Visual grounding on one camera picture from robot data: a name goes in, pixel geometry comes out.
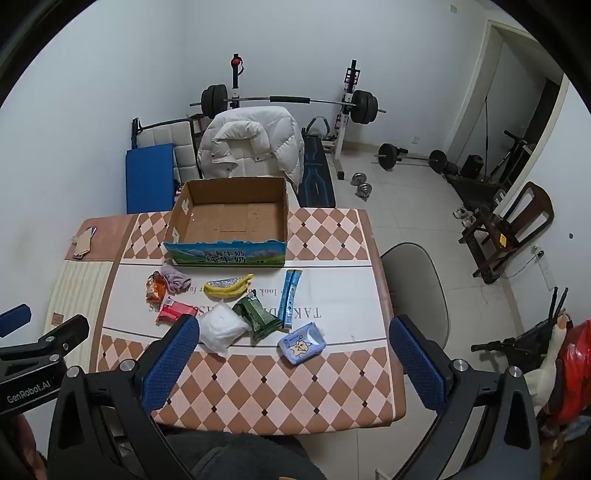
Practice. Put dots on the green snack packet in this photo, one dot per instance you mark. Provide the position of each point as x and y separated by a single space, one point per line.
256 316

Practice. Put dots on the white puffer jacket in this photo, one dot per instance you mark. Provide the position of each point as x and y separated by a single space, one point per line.
249 138

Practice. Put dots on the orange snack packet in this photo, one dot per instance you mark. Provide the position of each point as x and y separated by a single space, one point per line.
156 288

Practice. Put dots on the person's left forearm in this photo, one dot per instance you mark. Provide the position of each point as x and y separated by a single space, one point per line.
23 443

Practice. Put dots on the barbell with black plates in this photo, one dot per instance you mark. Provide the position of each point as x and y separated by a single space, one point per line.
288 99

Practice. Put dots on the small barbell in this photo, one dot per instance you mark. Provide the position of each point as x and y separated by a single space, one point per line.
390 156

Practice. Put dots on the white goose plush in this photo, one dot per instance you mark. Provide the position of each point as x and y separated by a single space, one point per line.
545 378

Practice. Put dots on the red plastic bag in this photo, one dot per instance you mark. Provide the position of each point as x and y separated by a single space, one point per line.
575 360

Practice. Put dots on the white soft bag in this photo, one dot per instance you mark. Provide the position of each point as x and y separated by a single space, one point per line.
224 327

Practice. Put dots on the small cardboard piece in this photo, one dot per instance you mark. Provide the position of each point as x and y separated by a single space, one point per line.
82 244

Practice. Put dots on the beige brown table mat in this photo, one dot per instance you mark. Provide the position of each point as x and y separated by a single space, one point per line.
78 295

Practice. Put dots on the white chair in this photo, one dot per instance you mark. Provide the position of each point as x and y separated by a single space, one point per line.
292 191

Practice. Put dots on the black scooter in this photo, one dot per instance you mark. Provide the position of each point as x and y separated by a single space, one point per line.
508 344

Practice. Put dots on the black box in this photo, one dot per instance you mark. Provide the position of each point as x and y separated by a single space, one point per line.
472 167

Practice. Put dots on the white barbell rack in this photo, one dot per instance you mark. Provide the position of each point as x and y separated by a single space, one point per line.
351 87

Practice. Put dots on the black weight bench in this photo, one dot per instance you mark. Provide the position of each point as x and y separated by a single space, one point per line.
316 175

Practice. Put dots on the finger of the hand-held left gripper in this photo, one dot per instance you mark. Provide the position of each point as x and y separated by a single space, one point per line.
64 332
14 319

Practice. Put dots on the blue tissue pack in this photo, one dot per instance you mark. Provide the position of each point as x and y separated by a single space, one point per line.
300 346

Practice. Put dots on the blue folded mat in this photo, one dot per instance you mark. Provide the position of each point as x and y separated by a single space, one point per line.
150 177

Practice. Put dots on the padded chair with black frame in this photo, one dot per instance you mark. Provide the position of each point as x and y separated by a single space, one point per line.
180 138

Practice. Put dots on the grey chair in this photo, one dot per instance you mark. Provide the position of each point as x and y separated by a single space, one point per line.
415 272

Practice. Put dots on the dark wooden chair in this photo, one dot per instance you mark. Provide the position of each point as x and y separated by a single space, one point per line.
531 203

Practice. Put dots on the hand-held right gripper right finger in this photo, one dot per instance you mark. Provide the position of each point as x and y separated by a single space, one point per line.
418 364

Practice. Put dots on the long blue packet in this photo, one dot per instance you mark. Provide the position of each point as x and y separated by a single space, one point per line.
291 300

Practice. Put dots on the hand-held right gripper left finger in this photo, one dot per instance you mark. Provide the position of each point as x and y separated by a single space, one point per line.
171 364

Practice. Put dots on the purple cloth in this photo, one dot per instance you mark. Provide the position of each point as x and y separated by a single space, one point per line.
175 279

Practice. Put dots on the pair of white shoes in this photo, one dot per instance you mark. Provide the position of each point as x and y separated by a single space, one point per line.
464 216

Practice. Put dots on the red packet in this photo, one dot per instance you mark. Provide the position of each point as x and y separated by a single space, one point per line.
173 311

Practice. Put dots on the cardboard box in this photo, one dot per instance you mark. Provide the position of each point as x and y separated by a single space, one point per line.
221 217

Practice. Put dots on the yellow banana packet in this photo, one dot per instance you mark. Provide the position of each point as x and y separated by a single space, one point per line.
226 290

